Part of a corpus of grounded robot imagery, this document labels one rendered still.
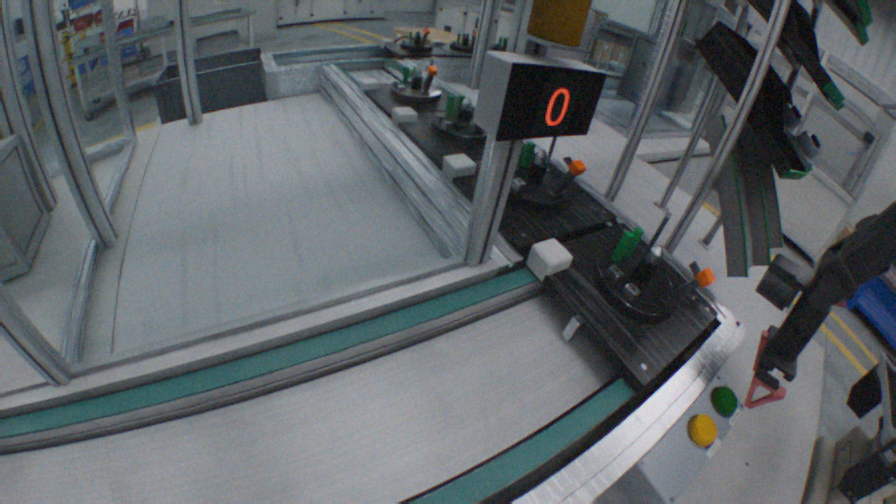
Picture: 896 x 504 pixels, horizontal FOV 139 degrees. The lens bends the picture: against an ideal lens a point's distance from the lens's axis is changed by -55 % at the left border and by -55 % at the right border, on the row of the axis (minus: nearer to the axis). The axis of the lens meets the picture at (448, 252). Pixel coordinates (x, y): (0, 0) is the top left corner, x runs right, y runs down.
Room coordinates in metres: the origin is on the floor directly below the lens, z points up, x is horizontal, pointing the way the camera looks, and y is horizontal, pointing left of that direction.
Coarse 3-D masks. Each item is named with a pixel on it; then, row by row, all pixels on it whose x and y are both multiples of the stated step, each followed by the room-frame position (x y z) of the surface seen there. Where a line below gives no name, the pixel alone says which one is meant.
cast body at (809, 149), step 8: (792, 136) 0.60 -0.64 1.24; (800, 136) 0.59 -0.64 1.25; (808, 136) 0.57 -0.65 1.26; (792, 144) 0.59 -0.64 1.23; (800, 144) 0.58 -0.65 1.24; (808, 144) 0.56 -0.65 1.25; (816, 144) 0.56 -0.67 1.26; (800, 152) 0.57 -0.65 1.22; (808, 152) 0.55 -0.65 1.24; (816, 152) 0.56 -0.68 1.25; (808, 160) 0.55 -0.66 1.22
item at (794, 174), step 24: (720, 24) 0.63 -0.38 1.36; (696, 48) 0.66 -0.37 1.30; (720, 48) 0.61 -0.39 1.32; (744, 48) 0.69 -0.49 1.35; (720, 72) 0.60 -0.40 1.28; (744, 72) 0.56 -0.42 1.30; (768, 72) 0.63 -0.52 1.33; (768, 96) 0.61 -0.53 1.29; (768, 120) 0.59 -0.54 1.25; (768, 144) 0.47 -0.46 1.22; (792, 168) 0.50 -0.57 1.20
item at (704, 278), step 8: (696, 264) 0.32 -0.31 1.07; (696, 272) 0.31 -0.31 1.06; (704, 272) 0.30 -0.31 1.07; (712, 272) 0.31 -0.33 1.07; (696, 280) 0.31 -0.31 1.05; (704, 280) 0.30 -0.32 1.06; (712, 280) 0.30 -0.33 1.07; (680, 288) 0.32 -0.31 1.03; (688, 288) 0.31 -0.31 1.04; (672, 296) 0.32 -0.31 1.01; (680, 296) 0.31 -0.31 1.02
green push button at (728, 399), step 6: (720, 390) 0.20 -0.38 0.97; (726, 390) 0.20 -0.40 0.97; (714, 396) 0.19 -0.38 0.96; (720, 396) 0.19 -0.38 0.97; (726, 396) 0.19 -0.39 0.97; (732, 396) 0.19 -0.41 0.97; (714, 402) 0.18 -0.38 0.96; (720, 402) 0.18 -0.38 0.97; (726, 402) 0.18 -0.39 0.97; (732, 402) 0.18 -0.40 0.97; (720, 408) 0.17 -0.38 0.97; (726, 408) 0.17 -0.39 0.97; (732, 408) 0.17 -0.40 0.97; (726, 414) 0.17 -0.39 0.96
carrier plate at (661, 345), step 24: (576, 240) 0.45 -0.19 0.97; (600, 240) 0.46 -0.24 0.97; (576, 264) 0.39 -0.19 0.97; (552, 288) 0.34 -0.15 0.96; (576, 288) 0.34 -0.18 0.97; (576, 312) 0.30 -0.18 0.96; (600, 312) 0.30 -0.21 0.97; (696, 312) 0.34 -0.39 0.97; (600, 336) 0.27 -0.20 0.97; (624, 336) 0.27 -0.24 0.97; (648, 336) 0.28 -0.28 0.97; (672, 336) 0.28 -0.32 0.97; (696, 336) 0.29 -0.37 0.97; (624, 360) 0.23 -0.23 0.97; (648, 360) 0.24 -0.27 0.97; (672, 360) 0.24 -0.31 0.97
